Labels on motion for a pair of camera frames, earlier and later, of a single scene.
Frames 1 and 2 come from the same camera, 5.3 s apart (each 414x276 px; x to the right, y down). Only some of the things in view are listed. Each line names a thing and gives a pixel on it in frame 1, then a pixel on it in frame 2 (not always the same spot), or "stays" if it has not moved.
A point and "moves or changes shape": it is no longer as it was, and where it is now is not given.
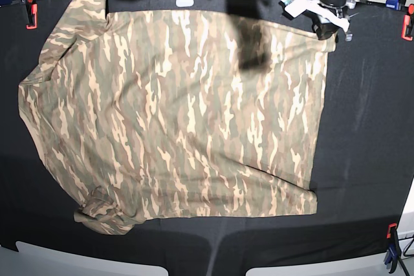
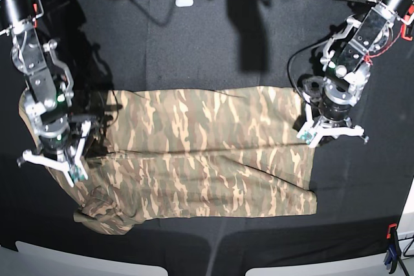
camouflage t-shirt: (179, 113) moves or changes shape
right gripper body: (326, 24) to (314, 131)
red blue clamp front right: (393, 251) stays
